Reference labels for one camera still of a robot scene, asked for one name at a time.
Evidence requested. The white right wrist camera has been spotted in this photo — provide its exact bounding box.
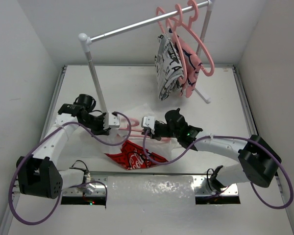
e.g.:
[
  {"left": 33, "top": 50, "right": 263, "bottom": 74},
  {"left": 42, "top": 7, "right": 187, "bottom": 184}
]
[{"left": 141, "top": 116, "right": 156, "bottom": 134}]

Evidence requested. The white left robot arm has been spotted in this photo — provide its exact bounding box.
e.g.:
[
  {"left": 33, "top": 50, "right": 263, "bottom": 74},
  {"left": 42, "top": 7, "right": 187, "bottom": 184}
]
[{"left": 17, "top": 94, "right": 109, "bottom": 199}]

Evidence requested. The white silver clothes rack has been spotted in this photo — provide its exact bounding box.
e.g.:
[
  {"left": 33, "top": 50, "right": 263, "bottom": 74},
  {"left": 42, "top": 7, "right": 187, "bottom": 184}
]
[{"left": 78, "top": 0, "right": 215, "bottom": 112}]

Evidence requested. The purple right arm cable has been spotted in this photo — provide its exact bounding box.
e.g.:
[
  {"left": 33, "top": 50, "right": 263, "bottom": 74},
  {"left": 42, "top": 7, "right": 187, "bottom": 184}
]
[{"left": 142, "top": 128, "right": 294, "bottom": 210}]

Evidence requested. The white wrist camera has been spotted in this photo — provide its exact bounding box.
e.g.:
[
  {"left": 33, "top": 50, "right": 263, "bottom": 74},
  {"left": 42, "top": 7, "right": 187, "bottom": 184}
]
[
  {"left": 141, "top": 116, "right": 156, "bottom": 134},
  {"left": 104, "top": 113, "right": 120, "bottom": 129}
]

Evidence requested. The black white print shirt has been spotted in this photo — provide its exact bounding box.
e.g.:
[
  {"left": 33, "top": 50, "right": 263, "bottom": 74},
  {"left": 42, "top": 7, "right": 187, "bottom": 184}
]
[{"left": 155, "top": 27, "right": 184, "bottom": 101}]

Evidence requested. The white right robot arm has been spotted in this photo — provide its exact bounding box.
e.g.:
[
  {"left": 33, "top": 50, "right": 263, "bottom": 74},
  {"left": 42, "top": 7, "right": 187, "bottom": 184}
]
[{"left": 142, "top": 109, "right": 282, "bottom": 192}]

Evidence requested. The pink hanger holding print shirt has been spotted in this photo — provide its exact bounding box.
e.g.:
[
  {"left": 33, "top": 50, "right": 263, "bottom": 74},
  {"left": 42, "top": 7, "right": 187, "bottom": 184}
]
[{"left": 165, "top": 4, "right": 187, "bottom": 85}]

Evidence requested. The pink print shirt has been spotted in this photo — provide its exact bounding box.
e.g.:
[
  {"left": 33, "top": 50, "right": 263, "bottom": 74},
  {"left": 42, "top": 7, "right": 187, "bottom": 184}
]
[{"left": 179, "top": 37, "right": 202, "bottom": 98}]

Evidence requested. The white red print t-shirt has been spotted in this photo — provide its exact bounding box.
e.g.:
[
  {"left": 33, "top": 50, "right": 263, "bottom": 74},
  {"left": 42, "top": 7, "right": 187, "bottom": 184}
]
[{"left": 62, "top": 103, "right": 179, "bottom": 170}]

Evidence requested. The silver front mounting rail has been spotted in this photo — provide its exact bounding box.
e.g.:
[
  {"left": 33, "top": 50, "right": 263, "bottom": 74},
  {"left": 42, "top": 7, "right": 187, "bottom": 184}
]
[{"left": 14, "top": 171, "right": 282, "bottom": 196}]

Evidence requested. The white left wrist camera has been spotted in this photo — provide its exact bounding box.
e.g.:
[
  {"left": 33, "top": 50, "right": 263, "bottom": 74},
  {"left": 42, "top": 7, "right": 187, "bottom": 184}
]
[{"left": 104, "top": 113, "right": 120, "bottom": 129}]

